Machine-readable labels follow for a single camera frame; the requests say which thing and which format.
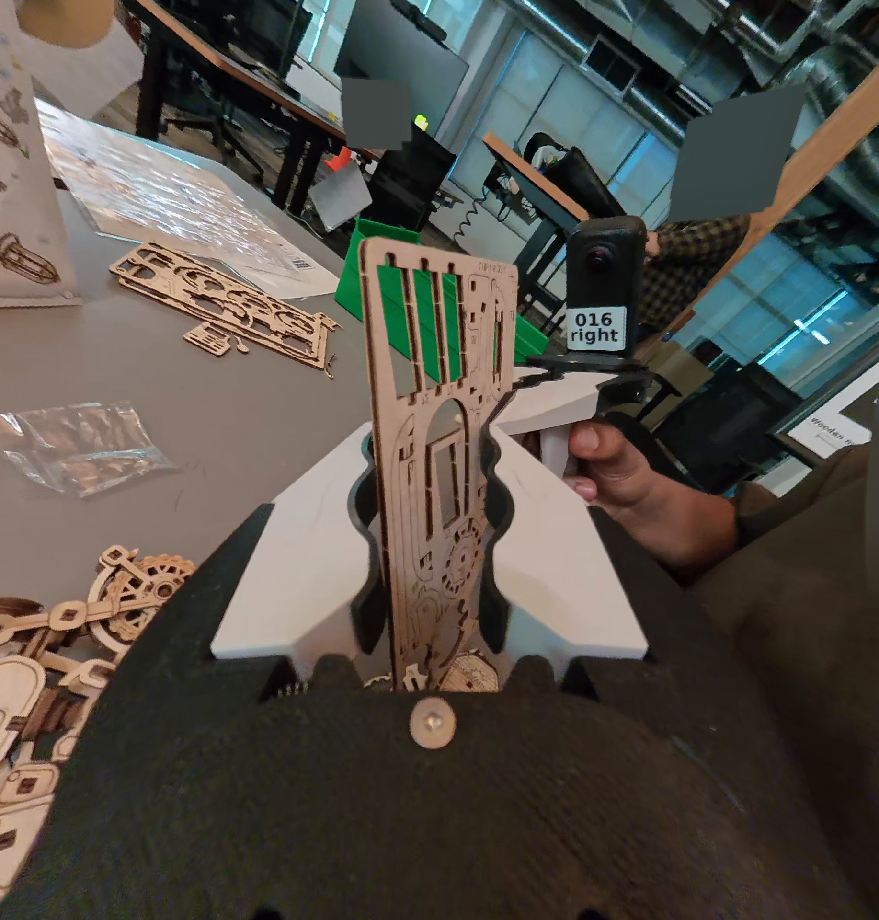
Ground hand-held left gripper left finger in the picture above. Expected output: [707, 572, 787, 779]
[211, 424, 390, 682]

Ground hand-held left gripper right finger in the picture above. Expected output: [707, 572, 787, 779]
[479, 420, 650, 684]

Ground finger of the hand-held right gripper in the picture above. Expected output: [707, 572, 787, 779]
[495, 370, 604, 481]

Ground slotted wooden puzzle sheet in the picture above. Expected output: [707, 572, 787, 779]
[358, 237, 519, 694]

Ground grey desk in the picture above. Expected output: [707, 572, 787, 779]
[0, 93, 383, 907]

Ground person's right hand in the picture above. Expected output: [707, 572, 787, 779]
[565, 420, 672, 556]

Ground black backpack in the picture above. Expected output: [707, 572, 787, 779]
[522, 131, 605, 217]

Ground wooden-top standing table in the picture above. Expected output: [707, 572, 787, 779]
[482, 133, 591, 310]

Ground small wooden chair model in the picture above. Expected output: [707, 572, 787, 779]
[364, 650, 501, 694]

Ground green plastic bin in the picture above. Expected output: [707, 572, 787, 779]
[335, 216, 549, 380]

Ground small wooden slotted piece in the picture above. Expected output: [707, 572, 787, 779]
[184, 323, 235, 358]

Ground clear plastic bag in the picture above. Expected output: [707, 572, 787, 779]
[0, 401, 182, 500]

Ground wooden beam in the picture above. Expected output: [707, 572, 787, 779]
[640, 43, 879, 353]

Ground framed black-white marker sign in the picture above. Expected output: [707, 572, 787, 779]
[773, 356, 879, 468]

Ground dark monitor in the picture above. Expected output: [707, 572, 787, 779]
[335, 11, 470, 145]

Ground silver ventilation ducts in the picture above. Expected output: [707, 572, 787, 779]
[511, 0, 879, 202]

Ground pile of wooden model parts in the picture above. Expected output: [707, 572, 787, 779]
[0, 597, 117, 899]

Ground large emptied wooden puzzle sheet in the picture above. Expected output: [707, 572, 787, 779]
[109, 241, 343, 378]

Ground plastic-wrapped instruction sheet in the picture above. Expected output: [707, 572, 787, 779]
[37, 97, 340, 301]

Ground long wooden table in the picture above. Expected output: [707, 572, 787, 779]
[123, 0, 383, 217]

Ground white printed box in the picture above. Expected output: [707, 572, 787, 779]
[0, 0, 81, 309]

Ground coiled cable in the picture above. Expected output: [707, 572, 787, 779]
[457, 188, 485, 249]

